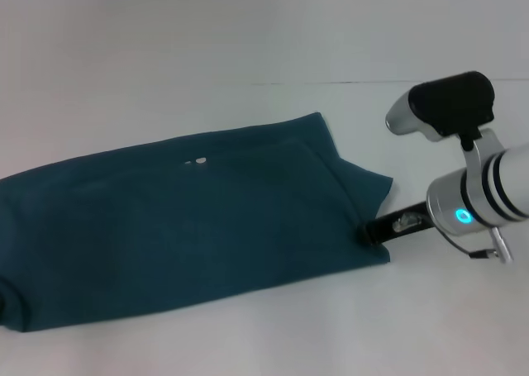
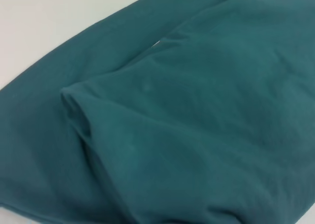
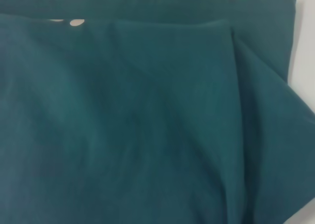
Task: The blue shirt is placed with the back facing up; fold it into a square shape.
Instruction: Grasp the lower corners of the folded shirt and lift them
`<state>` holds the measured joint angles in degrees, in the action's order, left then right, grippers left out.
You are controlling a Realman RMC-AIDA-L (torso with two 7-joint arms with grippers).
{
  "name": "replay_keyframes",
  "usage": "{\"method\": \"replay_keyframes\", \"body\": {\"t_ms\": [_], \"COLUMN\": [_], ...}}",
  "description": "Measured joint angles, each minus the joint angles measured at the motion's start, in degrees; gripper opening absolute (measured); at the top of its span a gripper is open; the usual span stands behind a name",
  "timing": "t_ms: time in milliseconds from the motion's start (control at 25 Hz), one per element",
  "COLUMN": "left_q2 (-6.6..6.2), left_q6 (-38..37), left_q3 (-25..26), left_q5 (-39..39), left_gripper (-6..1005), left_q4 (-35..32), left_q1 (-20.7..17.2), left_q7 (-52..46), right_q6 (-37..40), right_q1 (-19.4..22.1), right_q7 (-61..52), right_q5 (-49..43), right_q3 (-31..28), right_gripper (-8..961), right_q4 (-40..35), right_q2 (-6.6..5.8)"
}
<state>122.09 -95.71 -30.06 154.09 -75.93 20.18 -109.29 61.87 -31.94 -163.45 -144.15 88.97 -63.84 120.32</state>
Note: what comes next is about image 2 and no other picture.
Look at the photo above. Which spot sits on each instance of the blue t-shirt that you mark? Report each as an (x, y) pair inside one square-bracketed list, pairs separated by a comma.
[(172, 123)]

